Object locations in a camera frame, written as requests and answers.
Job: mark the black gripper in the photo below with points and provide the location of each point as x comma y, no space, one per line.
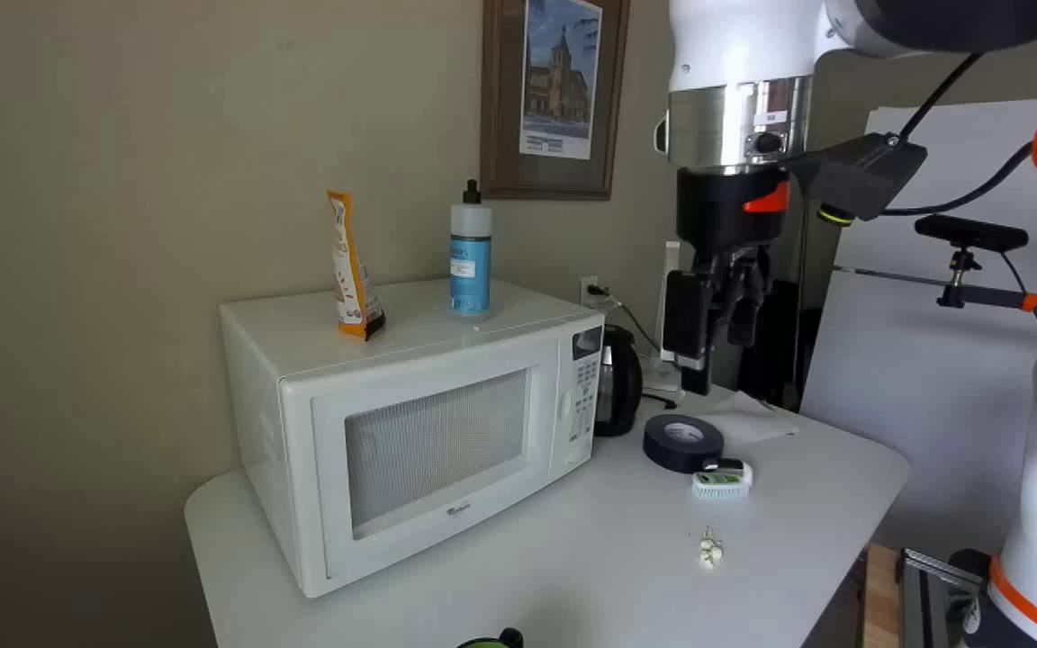
729,216

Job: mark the white orange Franka robot arm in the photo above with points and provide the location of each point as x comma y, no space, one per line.
738,37

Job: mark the black glass electric kettle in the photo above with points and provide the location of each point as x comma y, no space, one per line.
617,383

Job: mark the black tape roll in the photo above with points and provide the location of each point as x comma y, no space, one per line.
683,445

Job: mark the silver tripod bar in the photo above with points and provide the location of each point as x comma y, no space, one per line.
901,277

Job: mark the white board panel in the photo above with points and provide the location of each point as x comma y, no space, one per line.
936,397

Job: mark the blue white squeeze bottle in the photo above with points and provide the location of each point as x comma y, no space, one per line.
468,258

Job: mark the wooden framed poster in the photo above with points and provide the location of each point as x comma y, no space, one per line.
554,83

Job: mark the white microwave oven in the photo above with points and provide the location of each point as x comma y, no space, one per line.
422,445

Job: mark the orange packet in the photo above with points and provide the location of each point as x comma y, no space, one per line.
352,272

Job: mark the white wall outlet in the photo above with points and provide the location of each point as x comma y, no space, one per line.
590,289

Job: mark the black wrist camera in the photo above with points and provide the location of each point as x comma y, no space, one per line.
863,174

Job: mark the black camera on tripod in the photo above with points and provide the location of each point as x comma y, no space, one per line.
969,230

